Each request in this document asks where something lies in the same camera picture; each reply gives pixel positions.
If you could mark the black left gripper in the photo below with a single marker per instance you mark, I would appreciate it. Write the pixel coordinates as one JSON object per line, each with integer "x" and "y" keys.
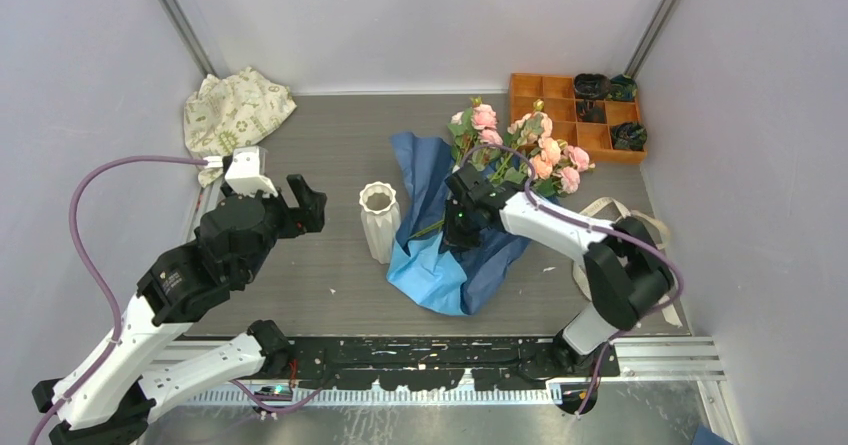
{"x": 310, "y": 216}

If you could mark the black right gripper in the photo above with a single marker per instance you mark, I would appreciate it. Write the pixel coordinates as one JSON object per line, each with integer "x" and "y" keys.
{"x": 453, "y": 240}

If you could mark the pink flower bouquet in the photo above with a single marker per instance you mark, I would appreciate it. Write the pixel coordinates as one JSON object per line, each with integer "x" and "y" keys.
{"x": 527, "y": 150}

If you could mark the beige printed ribbon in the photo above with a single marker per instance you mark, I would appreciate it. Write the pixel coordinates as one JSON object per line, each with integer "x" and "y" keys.
{"x": 646, "y": 228}

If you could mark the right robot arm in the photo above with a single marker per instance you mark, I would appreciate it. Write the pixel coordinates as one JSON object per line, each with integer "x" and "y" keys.
{"x": 625, "y": 272}

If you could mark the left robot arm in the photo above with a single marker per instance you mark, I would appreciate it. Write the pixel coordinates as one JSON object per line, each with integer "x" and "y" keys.
{"x": 113, "y": 397}

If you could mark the white ribbed vase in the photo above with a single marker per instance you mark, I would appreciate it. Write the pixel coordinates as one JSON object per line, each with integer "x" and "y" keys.
{"x": 380, "y": 216}

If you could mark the patterned cream cloth bag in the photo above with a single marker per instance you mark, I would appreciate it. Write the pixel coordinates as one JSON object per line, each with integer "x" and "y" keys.
{"x": 236, "y": 111}

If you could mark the wooden compartment tray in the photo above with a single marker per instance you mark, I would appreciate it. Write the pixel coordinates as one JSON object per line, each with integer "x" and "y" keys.
{"x": 557, "y": 94}

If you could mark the dark rolled fabric item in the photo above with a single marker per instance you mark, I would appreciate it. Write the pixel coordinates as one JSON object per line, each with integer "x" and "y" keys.
{"x": 623, "y": 88}
{"x": 629, "y": 136}
{"x": 591, "y": 111}
{"x": 589, "y": 86}

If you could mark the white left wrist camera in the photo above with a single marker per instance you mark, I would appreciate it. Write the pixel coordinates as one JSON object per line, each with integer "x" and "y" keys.
{"x": 244, "y": 171}

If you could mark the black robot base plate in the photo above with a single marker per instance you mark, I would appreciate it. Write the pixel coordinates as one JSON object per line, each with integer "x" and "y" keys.
{"x": 494, "y": 363}

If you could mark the metal corner rail left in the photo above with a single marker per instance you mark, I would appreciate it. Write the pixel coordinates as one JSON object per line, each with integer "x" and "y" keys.
{"x": 181, "y": 23}

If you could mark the metal corner rail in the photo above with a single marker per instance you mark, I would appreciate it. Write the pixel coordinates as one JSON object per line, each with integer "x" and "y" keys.
{"x": 181, "y": 23}
{"x": 657, "y": 23}

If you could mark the metal corner rail right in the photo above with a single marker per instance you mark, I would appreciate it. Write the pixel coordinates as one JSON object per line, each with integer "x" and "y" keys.
{"x": 657, "y": 23}

